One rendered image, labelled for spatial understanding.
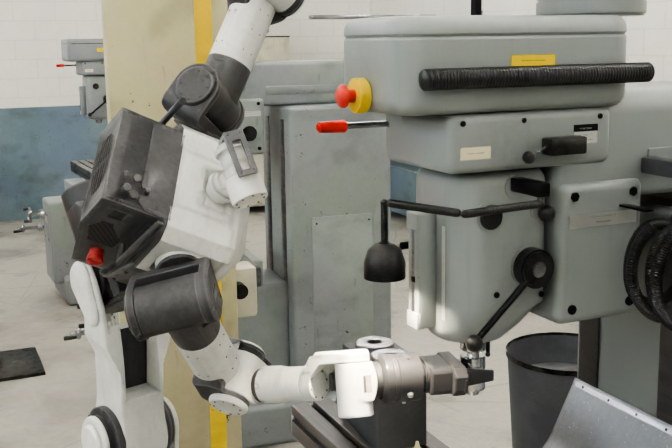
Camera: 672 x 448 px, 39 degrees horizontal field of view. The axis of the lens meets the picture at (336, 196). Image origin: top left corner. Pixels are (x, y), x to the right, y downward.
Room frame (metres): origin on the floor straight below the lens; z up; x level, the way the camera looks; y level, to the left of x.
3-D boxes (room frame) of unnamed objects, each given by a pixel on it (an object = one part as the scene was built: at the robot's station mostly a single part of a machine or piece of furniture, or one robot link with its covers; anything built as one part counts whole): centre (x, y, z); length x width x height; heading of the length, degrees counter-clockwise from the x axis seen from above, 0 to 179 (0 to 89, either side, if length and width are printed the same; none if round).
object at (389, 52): (1.69, -0.27, 1.81); 0.47 x 0.26 x 0.16; 114
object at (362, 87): (1.59, -0.04, 1.76); 0.06 x 0.02 x 0.06; 24
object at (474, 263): (1.68, -0.26, 1.47); 0.21 x 0.19 x 0.32; 24
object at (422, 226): (1.64, -0.15, 1.45); 0.04 x 0.04 x 0.21; 24
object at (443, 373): (1.66, -0.16, 1.23); 0.13 x 0.12 x 0.10; 13
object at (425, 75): (1.56, -0.34, 1.79); 0.45 x 0.04 x 0.04; 114
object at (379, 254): (1.57, -0.08, 1.48); 0.07 x 0.07 x 0.06
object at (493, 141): (1.70, -0.29, 1.68); 0.34 x 0.24 x 0.10; 114
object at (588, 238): (1.76, -0.43, 1.47); 0.24 x 0.19 x 0.26; 24
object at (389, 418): (2.08, -0.10, 1.05); 0.22 x 0.12 x 0.20; 20
